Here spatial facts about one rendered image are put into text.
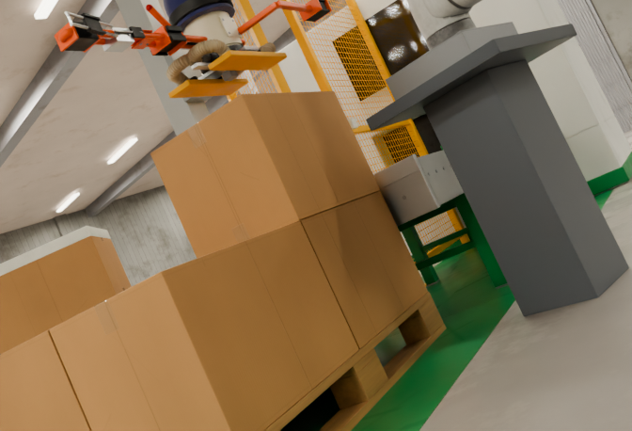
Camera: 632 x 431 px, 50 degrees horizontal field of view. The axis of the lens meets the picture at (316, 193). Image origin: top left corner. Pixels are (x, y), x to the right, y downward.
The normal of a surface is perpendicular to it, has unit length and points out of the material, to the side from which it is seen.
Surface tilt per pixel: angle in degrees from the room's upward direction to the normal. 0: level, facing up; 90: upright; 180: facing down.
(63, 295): 90
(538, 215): 90
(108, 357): 90
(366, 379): 90
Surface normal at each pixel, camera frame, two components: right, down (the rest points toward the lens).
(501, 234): -0.67, 0.26
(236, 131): -0.47, 0.14
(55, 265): 0.06, -0.11
